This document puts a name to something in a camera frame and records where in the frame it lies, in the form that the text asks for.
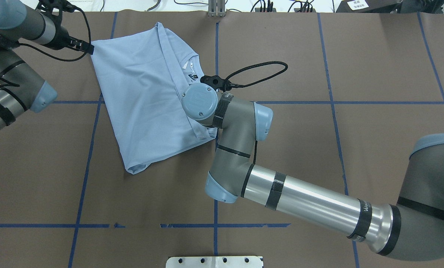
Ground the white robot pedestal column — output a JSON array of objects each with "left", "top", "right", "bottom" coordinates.
[{"left": 165, "top": 256, "right": 264, "bottom": 268}]

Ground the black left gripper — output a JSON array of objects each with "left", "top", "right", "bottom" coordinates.
[{"left": 51, "top": 26, "right": 94, "bottom": 55}]

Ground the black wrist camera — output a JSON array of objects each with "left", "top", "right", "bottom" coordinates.
[
  {"left": 200, "top": 75, "right": 235, "bottom": 92},
  {"left": 35, "top": 0, "right": 82, "bottom": 13}
]

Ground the light blue t-shirt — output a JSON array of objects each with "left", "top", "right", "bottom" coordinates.
[{"left": 91, "top": 22, "right": 217, "bottom": 175}]

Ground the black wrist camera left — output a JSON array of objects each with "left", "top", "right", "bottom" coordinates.
[{"left": 35, "top": 0, "right": 82, "bottom": 13}]

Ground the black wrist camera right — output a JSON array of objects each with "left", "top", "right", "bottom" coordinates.
[{"left": 200, "top": 75, "right": 235, "bottom": 92}]

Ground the aluminium frame post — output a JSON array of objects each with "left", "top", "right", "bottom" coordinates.
[{"left": 208, "top": 0, "right": 226, "bottom": 17}]

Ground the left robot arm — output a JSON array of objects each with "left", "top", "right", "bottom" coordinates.
[{"left": 0, "top": 0, "right": 94, "bottom": 130}]

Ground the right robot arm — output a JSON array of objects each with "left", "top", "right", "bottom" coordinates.
[{"left": 181, "top": 83, "right": 444, "bottom": 261}]

